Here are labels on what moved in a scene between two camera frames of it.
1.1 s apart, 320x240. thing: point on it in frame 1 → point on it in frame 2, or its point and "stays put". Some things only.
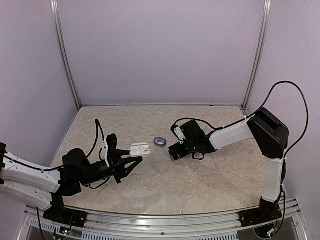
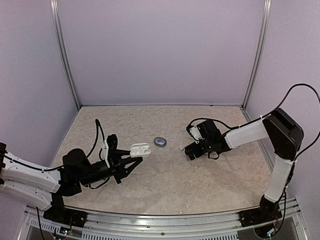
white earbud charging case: x=140 y=149 stays put
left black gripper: x=120 y=168 stays put
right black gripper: x=173 y=151 → x=189 y=152
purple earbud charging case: x=160 y=141 stays put
